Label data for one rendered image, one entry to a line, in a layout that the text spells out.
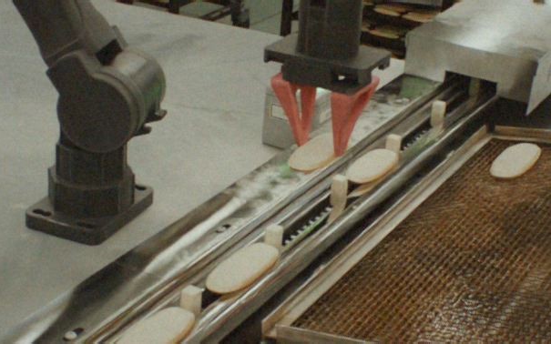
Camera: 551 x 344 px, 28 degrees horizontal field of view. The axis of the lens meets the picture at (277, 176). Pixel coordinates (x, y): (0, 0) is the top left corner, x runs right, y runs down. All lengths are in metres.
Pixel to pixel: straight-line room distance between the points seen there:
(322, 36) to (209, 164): 0.33
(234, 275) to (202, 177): 0.29
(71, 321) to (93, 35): 0.29
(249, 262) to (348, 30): 0.22
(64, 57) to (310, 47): 0.23
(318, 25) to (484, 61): 0.51
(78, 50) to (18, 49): 0.59
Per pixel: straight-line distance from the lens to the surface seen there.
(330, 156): 1.02
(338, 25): 0.97
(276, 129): 1.30
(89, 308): 0.90
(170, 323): 0.89
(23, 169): 1.23
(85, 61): 1.02
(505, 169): 1.11
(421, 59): 1.47
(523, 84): 1.43
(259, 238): 1.04
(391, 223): 1.00
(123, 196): 1.10
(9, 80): 1.50
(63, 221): 1.09
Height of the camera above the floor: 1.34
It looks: 25 degrees down
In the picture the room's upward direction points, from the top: 5 degrees clockwise
